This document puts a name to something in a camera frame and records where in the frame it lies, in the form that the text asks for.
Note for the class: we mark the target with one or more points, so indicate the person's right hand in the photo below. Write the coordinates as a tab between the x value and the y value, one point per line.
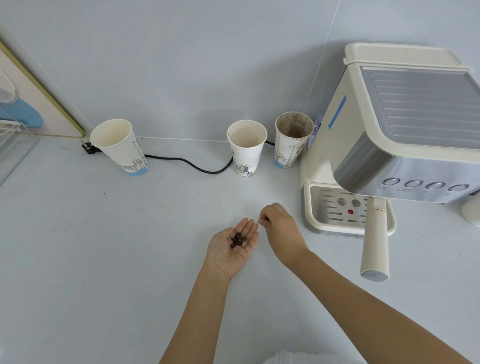
285	234

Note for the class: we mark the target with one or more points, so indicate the person's left hand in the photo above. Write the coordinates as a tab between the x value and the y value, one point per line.
225	255

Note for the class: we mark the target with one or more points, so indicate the person's left thumb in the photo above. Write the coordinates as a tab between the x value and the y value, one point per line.
214	243

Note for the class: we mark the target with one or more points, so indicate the person's right fingers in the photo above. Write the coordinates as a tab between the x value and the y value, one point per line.
267	214

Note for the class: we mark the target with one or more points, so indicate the handful of dark coffee beans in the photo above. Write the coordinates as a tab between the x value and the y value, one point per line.
237	240

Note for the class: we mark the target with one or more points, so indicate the person's right forearm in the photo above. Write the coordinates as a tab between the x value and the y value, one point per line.
356	311

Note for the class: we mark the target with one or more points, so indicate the person's left forearm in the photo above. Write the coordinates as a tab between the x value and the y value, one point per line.
202	322

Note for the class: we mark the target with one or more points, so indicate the lightly stained printed paper cup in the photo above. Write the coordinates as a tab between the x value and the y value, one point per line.
245	153

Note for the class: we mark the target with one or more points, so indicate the brown stained printed paper cup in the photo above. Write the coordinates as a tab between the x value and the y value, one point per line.
290	150

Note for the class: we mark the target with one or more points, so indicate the blue tape strip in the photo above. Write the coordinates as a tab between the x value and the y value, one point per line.
336	112

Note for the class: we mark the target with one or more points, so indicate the clean white printed paper cup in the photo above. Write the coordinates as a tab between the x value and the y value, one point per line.
123	150

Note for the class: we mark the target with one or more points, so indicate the cream and steel espresso machine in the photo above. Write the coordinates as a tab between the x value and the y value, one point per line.
393	123

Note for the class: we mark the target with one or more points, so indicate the black power plug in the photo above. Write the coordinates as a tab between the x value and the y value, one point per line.
90	147

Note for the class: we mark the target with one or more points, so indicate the white rounded object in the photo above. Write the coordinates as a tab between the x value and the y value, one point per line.
471	210

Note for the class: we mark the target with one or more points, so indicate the clear acrylic rack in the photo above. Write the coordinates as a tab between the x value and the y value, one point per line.
15	150

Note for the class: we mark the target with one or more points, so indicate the blue rounded plastic piece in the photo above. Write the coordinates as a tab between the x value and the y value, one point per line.
26	112

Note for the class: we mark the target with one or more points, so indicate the wood framed wall board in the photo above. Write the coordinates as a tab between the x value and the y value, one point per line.
48	108

